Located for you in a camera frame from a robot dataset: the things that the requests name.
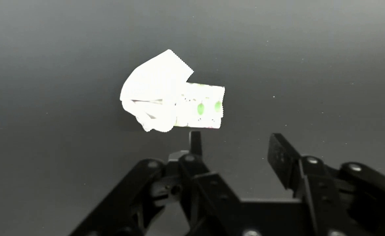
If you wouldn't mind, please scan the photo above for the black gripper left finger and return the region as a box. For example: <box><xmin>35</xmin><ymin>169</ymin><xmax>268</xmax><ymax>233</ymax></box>
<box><xmin>68</xmin><ymin>130</ymin><xmax>247</xmax><ymax>236</ymax></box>

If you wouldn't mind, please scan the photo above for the white cloth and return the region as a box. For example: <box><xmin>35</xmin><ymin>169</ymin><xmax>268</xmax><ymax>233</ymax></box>
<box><xmin>118</xmin><ymin>47</ymin><xmax>227</xmax><ymax>134</ymax></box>

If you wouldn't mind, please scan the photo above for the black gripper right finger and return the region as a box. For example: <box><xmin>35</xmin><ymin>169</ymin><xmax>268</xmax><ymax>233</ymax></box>
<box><xmin>265</xmin><ymin>132</ymin><xmax>385</xmax><ymax>236</ymax></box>

